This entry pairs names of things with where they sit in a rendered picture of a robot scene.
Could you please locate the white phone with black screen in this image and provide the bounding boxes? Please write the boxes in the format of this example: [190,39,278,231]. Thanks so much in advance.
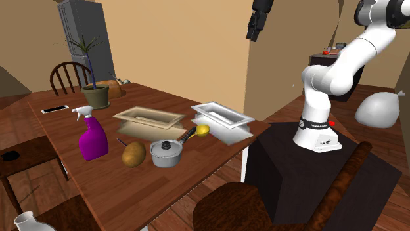
[41,104,70,115]

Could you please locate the small wooden side table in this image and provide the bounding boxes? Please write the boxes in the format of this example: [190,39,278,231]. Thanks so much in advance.
[0,135,70,216]

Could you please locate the purple spray bottle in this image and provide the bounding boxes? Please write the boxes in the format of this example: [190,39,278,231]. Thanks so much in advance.
[71,105,110,161]

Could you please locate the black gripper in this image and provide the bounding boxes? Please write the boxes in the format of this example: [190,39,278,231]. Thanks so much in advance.
[246,0,275,43]

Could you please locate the beige rectangular tray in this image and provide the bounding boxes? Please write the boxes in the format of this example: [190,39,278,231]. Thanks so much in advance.
[112,106,189,142]

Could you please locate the round-back wooden chair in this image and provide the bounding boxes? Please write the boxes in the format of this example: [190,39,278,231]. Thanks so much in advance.
[49,61,95,96]

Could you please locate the dark sideboard with items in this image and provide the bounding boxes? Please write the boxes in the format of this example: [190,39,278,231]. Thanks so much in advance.
[308,41,366,104]

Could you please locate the small grey object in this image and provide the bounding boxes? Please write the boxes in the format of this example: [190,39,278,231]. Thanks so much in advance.
[110,72,131,86]

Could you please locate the grey tall cabinet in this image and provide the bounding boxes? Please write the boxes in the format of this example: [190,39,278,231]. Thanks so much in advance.
[57,0,116,88]

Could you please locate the white vase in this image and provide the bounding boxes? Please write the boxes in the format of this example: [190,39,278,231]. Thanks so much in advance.
[13,211,57,231]

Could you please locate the brown bread loaf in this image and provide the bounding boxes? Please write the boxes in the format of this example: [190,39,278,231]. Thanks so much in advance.
[85,79,124,100]

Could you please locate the black flat object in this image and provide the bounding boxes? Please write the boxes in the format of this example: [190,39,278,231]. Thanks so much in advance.
[0,150,21,162]

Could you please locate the brown wooden table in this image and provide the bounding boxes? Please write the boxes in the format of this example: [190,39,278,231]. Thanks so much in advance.
[27,82,273,231]

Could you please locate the white tied bag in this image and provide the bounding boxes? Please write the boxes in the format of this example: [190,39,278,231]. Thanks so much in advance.
[353,90,406,129]

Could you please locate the silver pot with lid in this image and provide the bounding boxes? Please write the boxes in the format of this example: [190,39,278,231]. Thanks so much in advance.
[149,127,197,169]

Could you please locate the brown potato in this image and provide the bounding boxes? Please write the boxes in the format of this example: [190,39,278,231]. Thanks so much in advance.
[122,141,147,169]

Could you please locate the white rectangular tray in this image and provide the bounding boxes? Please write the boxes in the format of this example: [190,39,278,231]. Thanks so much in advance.
[191,101,256,146]

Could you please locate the potted plant in brown pot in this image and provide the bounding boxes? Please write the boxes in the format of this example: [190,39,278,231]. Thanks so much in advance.
[62,35,112,110]

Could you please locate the dark robot stand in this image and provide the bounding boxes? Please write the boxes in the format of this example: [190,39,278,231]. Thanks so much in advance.
[244,121,403,226]

